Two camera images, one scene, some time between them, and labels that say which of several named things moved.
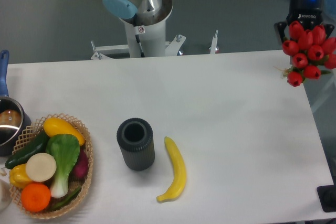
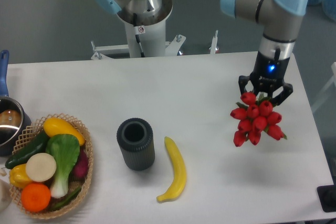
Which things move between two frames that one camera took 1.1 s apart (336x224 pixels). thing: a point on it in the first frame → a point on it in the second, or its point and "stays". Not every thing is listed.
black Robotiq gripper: [307, 6] → [269, 73]
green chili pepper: [66, 200] stays
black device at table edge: [327, 196] stays
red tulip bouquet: [311, 52] → [255, 115]
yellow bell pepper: [18, 176] stays
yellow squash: [54, 126] stays
